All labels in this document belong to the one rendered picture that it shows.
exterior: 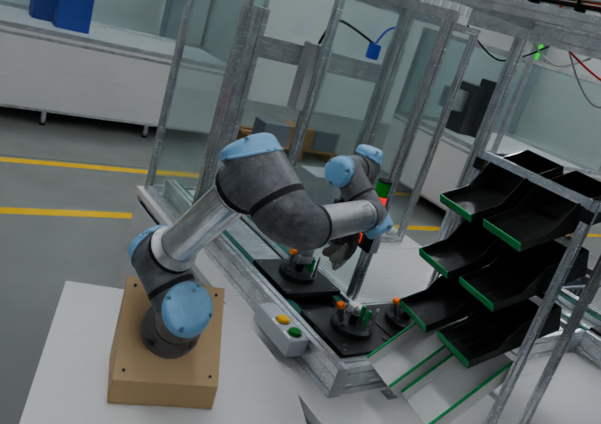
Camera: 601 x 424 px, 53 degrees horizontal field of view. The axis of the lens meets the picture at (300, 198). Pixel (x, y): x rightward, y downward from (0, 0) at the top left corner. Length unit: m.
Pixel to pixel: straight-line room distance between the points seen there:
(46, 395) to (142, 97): 5.34
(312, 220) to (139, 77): 5.62
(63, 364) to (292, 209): 0.85
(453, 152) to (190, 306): 5.84
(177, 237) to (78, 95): 5.28
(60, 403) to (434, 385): 0.94
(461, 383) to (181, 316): 0.76
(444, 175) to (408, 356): 5.42
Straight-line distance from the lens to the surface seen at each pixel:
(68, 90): 6.52
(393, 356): 1.78
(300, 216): 1.10
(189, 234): 1.30
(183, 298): 1.39
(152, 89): 6.73
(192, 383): 1.59
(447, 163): 7.07
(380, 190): 2.00
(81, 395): 1.62
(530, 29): 2.88
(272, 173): 1.10
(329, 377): 1.80
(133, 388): 1.58
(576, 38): 2.76
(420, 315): 1.68
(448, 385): 1.70
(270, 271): 2.16
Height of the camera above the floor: 1.89
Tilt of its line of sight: 18 degrees down
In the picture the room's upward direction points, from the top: 17 degrees clockwise
